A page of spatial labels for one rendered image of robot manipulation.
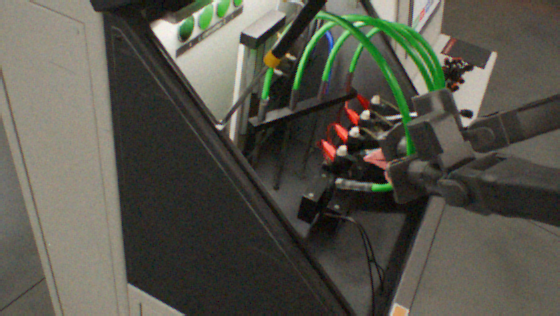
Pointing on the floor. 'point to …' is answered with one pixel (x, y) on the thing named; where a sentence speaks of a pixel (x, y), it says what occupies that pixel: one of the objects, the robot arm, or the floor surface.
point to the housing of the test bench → (65, 149)
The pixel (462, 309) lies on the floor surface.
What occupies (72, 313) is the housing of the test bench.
